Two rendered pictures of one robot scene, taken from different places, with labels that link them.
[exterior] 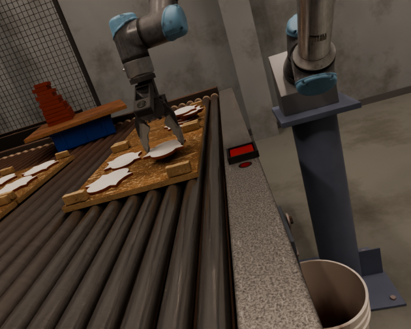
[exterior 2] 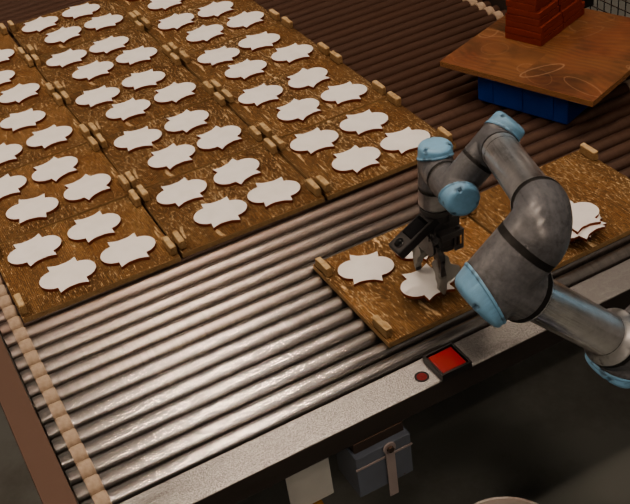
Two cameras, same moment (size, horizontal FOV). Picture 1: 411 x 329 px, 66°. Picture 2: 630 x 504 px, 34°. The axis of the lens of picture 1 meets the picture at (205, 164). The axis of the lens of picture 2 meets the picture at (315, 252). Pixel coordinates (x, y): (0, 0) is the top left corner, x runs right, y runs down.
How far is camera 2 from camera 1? 187 cm
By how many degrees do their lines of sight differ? 54
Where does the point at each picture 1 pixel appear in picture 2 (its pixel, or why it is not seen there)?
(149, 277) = (248, 393)
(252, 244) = (291, 432)
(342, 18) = not seen: outside the picture
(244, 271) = (265, 438)
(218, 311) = (232, 439)
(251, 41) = not seen: outside the picture
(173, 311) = (226, 419)
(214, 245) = (284, 412)
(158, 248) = (278, 380)
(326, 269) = not seen: outside the picture
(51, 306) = (215, 356)
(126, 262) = (259, 369)
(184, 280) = (251, 412)
